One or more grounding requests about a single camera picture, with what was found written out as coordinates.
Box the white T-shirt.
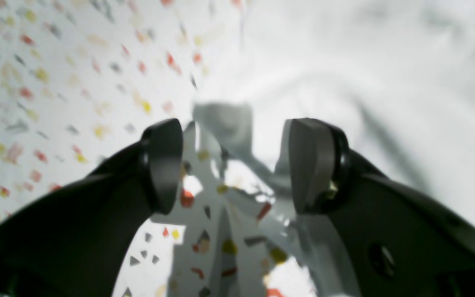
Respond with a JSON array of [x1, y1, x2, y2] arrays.
[[193, 0, 475, 297]]

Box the terrazzo patterned table cloth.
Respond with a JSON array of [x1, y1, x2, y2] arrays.
[[0, 0, 316, 297]]

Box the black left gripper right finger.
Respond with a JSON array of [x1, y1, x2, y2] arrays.
[[288, 118, 475, 297]]

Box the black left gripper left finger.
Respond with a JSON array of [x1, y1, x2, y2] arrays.
[[0, 118, 183, 297]]

